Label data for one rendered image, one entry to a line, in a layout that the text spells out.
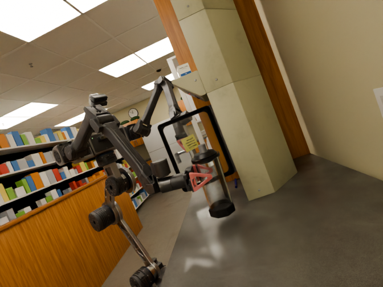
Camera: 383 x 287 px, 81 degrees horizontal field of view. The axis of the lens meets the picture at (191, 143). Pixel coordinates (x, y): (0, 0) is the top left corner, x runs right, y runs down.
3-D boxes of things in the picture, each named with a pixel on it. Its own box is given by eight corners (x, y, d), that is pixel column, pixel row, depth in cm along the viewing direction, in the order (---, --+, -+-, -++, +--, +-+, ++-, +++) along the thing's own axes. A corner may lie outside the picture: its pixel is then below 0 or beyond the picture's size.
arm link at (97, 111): (103, 97, 105) (82, 99, 97) (118, 119, 102) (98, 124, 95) (80, 146, 133) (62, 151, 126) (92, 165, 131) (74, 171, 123)
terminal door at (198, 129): (235, 172, 121) (208, 104, 119) (183, 193, 123) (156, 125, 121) (235, 172, 122) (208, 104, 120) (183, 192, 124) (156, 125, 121)
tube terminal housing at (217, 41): (285, 164, 119) (233, 26, 115) (310, 180, 87) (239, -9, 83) (241, 179, 123) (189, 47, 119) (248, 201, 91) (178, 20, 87)
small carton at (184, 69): (191, 78, 100) (187, 66, 100) (192, 76, 95) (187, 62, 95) (181, 82, 100) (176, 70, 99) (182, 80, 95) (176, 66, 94)
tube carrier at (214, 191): (234, 199, 89) (218, 148, 87) (237, 211, 78) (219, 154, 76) (208, 206, 91) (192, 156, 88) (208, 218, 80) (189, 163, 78)
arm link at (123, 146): (109, 120, 107) (88, 124, 99) (112, 111, 104) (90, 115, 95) (165, 188, 95) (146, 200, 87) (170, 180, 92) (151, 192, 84)
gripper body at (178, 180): (190, 166, 89) (173, 171, 90) (187, 173, 79) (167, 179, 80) (195, 181, 89) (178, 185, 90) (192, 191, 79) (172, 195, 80)
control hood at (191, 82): (210, 99, 120) (203, 82, 120) (206, 93, 88) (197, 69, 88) (190, 108, 122) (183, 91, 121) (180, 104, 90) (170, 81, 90)
